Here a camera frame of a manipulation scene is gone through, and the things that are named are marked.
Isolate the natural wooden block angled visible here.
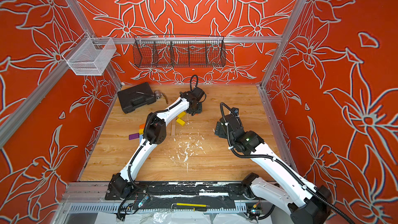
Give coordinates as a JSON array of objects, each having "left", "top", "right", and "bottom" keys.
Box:
[{"left": 171, "top": 125, "right": 176, "bottom": 136}]

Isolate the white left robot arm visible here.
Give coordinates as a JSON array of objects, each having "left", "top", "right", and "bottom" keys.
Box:
[{"left": 105, "top": 86, "right": 206, "bottom": 200}]

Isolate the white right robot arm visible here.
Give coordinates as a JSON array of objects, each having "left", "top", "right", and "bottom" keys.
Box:
[{"left": 215, "top": 113, "right": 331, "bottom": 224}]

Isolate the metal ball valve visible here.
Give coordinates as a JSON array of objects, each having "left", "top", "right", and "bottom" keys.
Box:
[{"left": 154, "top": 90, "right": 169, "bottom": 104}]

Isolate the black plastic tool case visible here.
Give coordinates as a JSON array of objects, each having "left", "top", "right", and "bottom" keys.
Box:
[{"left": 118, "top": 82, "right": 157, "bottom": 114}]

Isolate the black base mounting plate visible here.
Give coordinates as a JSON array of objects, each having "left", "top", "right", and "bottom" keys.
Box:
[{"left": 105, "top": 181, "right": 257, "bottom": 200}]

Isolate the purple block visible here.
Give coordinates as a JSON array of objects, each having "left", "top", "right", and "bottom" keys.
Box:
[{"left": 129, "top": 133, "right": 140, "bottom": 140}]

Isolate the black wire basket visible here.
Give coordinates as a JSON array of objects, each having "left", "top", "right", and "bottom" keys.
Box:
[{"left": 133, "top": 35, "right": 227, "bottom": 68}]

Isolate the black corrugated cable conduit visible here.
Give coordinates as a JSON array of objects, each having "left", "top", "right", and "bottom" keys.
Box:
[{"left": 220, "top": 102, "right": 355, "bottom": 224}]

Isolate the white wire basket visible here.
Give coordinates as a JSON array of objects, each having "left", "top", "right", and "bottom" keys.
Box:
[{"left": 61, "top": 33, "right": 116, "bottom": 76}]

